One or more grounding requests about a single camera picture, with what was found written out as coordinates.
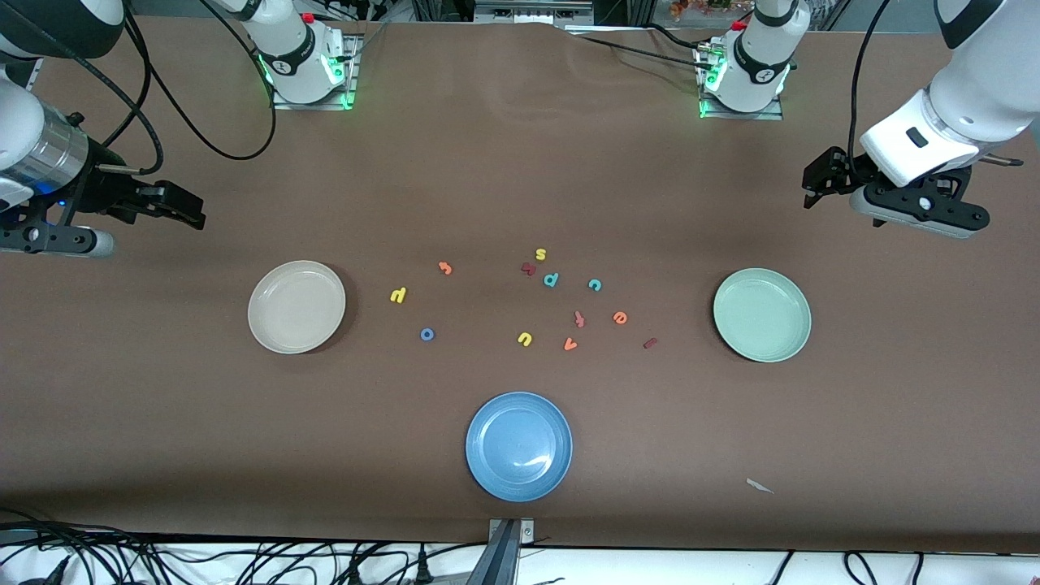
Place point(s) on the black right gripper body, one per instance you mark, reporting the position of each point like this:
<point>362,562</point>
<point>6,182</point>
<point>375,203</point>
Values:
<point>104,187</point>

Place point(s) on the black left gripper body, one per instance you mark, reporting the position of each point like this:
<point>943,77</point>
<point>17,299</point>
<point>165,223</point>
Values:
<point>845,171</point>

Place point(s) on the yellow letter p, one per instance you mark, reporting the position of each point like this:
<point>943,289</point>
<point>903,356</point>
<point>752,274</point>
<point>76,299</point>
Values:
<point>397,296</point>

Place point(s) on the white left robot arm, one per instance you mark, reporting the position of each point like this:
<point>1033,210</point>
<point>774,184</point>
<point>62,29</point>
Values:
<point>975,114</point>

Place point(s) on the pale green plate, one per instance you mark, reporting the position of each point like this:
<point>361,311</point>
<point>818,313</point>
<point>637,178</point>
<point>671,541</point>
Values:
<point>762,315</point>

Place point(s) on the beige brown plate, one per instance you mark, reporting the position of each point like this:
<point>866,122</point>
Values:
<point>296,307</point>

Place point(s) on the orange artificial flowers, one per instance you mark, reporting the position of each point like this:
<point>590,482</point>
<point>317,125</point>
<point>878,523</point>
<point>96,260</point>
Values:
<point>699,6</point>

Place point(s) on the large table cover sheet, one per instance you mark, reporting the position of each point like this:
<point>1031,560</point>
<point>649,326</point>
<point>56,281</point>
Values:
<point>162,422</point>

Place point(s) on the white paper scrap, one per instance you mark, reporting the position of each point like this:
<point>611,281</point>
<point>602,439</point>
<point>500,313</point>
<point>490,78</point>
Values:
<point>758,485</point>

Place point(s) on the grey power strip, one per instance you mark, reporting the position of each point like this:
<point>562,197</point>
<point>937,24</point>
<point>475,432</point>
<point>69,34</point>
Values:
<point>528,12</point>

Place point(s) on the blue plate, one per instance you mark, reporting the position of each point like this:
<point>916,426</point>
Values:
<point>518,447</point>

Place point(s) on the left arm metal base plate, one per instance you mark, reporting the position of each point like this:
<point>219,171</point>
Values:
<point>743,115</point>

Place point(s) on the aluminium frame rail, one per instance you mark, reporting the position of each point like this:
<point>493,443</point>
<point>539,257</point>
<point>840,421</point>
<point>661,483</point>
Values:
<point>34,75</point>

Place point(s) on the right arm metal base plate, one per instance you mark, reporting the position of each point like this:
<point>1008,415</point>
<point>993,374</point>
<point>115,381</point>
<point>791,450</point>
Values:
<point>313,106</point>

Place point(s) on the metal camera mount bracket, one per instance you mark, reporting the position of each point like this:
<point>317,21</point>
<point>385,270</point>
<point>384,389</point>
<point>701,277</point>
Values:
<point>505,561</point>

